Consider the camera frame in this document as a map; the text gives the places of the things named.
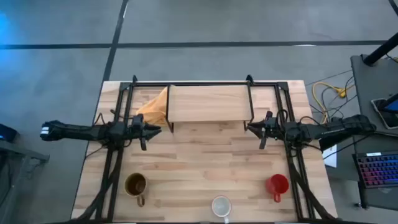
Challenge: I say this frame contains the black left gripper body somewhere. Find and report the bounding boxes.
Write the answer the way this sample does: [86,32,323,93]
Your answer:
[131,113,148,152]

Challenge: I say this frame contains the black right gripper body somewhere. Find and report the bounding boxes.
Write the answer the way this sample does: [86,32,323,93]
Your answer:
[259,110,282,150]

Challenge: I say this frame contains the red mug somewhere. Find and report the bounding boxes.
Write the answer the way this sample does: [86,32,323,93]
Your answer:
[265,174,290,203]

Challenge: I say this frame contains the white patterned ceramic mug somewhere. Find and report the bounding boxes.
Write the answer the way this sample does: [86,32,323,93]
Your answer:
[211,195,233,224]

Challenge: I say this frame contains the orange cloth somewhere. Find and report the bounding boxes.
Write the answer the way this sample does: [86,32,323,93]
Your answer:
[136,86,170,127]

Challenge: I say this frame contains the brown ceramic mug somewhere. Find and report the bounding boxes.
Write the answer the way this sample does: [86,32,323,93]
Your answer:
[124,172,150,208]

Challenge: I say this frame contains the white paper sheet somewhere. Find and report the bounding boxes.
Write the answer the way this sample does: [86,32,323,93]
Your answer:
[322,144,338,169]

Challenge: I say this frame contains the grey side table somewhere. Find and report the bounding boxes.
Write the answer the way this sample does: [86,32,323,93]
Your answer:
[350,54,398,138]

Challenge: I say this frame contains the keyboard with coloured backlight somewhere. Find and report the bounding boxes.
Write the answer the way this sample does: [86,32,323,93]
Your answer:
[352,151,398,189]

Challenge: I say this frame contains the tablet in black case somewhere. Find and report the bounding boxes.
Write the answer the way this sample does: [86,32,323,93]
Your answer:
[371,93,398,130]

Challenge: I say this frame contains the black device with blue light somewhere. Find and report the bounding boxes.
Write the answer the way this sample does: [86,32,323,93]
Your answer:
[0,123,19,142]

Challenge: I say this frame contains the black pole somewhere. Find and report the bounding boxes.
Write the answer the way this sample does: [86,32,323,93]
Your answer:
[363,32,398,67]

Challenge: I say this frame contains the black metal rig frame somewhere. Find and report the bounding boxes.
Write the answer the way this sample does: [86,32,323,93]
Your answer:
[70,74,340,224]

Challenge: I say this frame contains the yellow cable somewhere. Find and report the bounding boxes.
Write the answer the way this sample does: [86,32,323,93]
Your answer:
[312,81,348,125]

